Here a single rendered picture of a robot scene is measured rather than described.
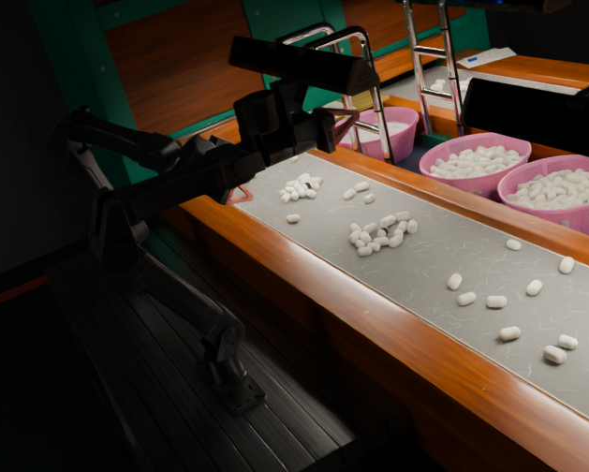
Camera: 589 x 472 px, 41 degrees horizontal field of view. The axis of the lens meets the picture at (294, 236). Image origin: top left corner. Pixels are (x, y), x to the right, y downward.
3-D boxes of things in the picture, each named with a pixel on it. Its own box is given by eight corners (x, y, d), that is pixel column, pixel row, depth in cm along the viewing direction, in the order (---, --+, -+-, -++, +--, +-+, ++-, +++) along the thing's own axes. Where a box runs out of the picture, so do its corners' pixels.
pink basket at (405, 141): (415, 169, 218) (408, 137, 213) (323, 178, 228) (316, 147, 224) (431, 131, 239) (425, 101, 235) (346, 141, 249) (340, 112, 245)
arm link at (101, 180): (153, 234, 198) (75, 122, 189) (139, 248, 193) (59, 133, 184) (136, 242, 201) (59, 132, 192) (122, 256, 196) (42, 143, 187)
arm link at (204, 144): (226, 149, 179) (185, 111, 178) (209, 165, 172) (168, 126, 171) (199, 179, 186) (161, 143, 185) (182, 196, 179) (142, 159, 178)
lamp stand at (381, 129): (346, 219, 200) (303, 47, 181) (306, 199, 217) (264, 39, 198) (405, 190, 207) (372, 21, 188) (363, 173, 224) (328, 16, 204)
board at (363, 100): (300, 138, 236) (299, 134, 235) (276, 128, 248) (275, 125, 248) (390, 98, 247) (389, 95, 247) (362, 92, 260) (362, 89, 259)
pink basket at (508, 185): (568, 264, 158) (564, 223, 154) (478, 228, 180) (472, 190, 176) (660, 211, 167) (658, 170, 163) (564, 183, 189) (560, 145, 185)
